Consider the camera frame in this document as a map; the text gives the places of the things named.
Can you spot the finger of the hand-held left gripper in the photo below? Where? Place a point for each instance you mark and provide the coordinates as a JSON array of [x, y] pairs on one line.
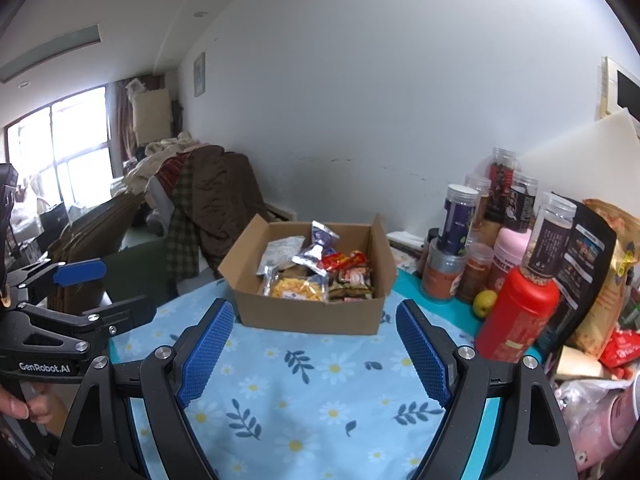
[[125, 312], [80, 272]]

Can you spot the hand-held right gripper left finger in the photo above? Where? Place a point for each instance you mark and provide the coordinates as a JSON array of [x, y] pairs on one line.
[[205, 355]]

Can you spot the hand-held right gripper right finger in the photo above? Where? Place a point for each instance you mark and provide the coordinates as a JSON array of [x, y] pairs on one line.
[[425, 355]]

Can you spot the brown cardboard box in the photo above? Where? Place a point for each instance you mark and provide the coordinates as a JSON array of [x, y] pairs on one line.
[[300, 317]]

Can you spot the brown peanut snack packet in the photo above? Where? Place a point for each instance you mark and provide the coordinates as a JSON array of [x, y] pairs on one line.
[[352, 282]]

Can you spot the yellow snack packet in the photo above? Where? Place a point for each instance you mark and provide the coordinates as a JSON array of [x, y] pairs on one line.
[[300, 287]]

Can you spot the red snack packet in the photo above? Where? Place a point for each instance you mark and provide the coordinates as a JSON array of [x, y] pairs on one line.
[[340, 261]]

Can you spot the white bread packet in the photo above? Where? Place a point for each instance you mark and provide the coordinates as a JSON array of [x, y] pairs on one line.
[[280, 252]]

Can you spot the purple silver snack packet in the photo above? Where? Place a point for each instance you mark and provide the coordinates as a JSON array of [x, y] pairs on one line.
[[320, 240]]

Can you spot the person's left hand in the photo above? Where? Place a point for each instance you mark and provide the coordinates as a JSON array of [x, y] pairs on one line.
[[37, 405]]

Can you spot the stacked brown cardboard sheets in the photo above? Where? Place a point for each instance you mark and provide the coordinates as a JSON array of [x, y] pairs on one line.
[[95, 230]]

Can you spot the dark green chair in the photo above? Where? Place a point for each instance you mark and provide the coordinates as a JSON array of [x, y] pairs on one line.
[[140, 270]]

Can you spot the teal table mat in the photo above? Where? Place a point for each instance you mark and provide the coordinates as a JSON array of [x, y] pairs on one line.
[[425, 305]]

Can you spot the yellow green fruit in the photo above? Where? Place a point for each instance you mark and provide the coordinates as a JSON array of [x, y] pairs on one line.
[[484, 302]]

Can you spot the clear jar orange label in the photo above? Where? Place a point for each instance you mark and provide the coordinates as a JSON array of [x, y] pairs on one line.
[[440, 275]]

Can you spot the clear jar red spice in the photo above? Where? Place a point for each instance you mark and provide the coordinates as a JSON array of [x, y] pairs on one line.
[[475, 272]]

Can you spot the red canister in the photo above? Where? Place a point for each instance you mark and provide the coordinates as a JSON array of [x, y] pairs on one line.
[[515, 320]]

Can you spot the green plaid cloth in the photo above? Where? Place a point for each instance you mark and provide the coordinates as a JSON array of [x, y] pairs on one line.
[[182, 230]]

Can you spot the grey cloth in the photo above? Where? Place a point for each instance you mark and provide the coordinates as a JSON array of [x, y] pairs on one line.
[[160, 205]]

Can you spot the white black device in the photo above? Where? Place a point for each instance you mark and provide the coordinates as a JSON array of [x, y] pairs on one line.
[[405, 245]]

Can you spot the pink bottle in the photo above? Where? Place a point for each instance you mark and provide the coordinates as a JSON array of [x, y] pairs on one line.
[[507, 255]]

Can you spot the clear jar purple label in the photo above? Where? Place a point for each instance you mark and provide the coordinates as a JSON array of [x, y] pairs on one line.
[[455, 222]]

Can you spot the red plaid cloth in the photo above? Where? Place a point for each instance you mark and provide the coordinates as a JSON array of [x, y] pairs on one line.
[[172, 170]]

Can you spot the window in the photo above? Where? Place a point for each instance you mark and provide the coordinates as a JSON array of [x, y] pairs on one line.
[[75, 130]]

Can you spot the cream cloth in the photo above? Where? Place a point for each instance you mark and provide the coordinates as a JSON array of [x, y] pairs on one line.
[[160, 152]]

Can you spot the small beige box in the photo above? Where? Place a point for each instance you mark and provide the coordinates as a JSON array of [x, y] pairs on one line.
[[575, 362]]

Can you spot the brown jacket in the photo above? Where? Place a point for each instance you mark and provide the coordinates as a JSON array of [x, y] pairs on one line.
[[220, 195]]

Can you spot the brown curtain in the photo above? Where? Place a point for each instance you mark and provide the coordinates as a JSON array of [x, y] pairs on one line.
[[120, 125]]

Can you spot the clear jar brown contents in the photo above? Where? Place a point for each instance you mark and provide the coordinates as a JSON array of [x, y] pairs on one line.
[[480, 205]]

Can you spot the white baseboard heater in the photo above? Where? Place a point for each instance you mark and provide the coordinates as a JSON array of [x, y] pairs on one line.
[[280, 212]]

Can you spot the clear plastic bag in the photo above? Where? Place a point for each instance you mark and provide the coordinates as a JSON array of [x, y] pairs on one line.
[[580, 400]]

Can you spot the clear jar dark brown label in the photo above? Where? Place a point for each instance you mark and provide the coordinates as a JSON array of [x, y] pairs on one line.
[[547, 240]]

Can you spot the black snack bag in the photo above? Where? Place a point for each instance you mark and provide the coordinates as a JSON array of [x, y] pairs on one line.
[[580, 270]]

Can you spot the clear jar black label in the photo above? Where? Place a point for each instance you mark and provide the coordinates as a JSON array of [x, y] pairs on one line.
[[520, 205]]

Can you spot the tall clear jar red contents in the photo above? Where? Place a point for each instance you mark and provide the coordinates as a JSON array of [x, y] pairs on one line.
[[500, 185]]

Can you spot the red plastic packet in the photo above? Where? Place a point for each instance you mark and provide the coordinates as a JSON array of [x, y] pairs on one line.
[[620, 350]]

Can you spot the yellow brown paper bag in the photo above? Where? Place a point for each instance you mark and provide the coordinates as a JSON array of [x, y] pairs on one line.
[[615, 280]]

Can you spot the white foam board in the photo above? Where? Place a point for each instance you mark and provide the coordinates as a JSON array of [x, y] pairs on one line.
[[590, 155]]

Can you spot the cream framed dark board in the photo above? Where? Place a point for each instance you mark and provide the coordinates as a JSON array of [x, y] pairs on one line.
[[625, 90]]

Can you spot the small wall picture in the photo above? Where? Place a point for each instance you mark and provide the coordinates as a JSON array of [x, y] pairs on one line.
[[199, 75]]

